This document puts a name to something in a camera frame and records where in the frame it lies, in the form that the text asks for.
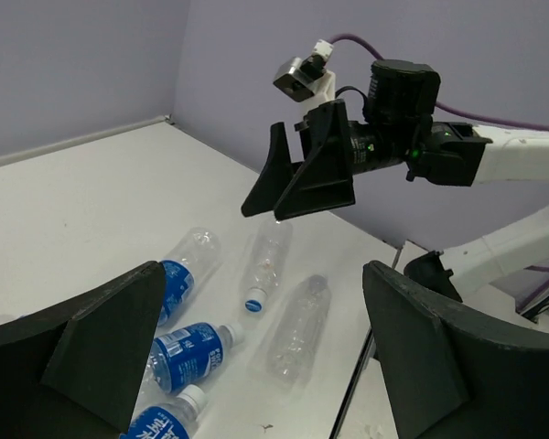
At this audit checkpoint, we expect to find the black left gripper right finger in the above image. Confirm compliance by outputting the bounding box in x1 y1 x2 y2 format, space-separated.
362 261 549 438

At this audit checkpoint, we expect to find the crushed blue label bottle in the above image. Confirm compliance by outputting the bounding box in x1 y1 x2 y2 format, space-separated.
157 227 221 327

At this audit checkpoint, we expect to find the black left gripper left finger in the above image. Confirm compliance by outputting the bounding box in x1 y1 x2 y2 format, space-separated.
0 262 165 438

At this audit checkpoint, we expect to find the blue label bottle front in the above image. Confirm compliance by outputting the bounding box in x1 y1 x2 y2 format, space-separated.
119 385 208 439

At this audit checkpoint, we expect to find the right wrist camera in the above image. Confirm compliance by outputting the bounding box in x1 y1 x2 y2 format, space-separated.
273 39 336 116

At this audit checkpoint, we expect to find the clear bottle dark cap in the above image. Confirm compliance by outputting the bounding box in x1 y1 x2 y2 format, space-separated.
266 274 331 386

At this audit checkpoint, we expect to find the clear bottle white cap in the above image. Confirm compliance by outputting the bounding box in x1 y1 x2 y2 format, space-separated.
241 218 293 314

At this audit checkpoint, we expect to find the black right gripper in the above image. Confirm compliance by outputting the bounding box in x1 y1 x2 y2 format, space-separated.
241 59 441 221

